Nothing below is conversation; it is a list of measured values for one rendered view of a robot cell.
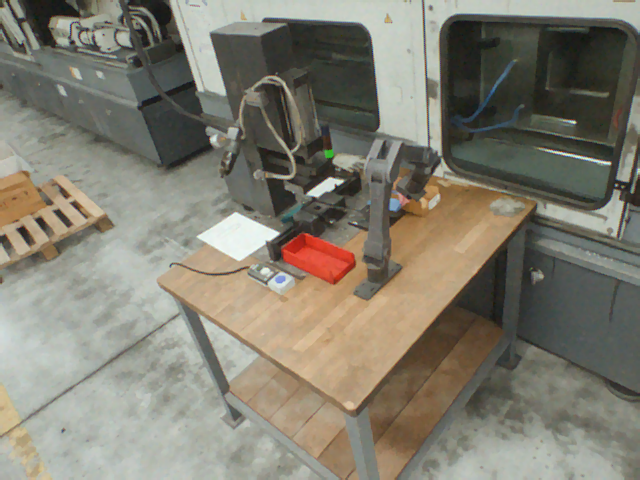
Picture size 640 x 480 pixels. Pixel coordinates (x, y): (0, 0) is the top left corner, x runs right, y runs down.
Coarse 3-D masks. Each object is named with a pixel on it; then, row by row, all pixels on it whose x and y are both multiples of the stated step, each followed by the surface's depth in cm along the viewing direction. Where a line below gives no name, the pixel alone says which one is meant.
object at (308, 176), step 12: (276, 156) 194; (288, 156) 192; (300, 156) 189; (312, 156) 180; (300, 168) 182; (312, 168) 178; (324, 168) 181; (288, 180) 182; (300, 180) 181; (312, 180) 180; (324, 180) 185; (300, 192) 179
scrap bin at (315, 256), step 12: (300, 240) 185; (312, 240) 184; (288, 252) 177; (300, 252) 185; (312, 252) 184; (324, 252) 182; (336, 252) 177; (348, 252) 172; (300, 264) 176; (312, 264) 170; (324, 264) 177; (336, 264) 176; (348, 264) 175; (324, 276) 169; (336, 276) 167
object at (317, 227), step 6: (342, 204) 197; (330, 210) 193; (330, 216) 199; (336, 216) 197; (342, 216) 199; (306, 222) 188; (318, 222) 189; (306, 228) 190; (312, 228) 188; (318, 228) 190; (324, 228) 193; (312, 234) 190; (318, 234) 191
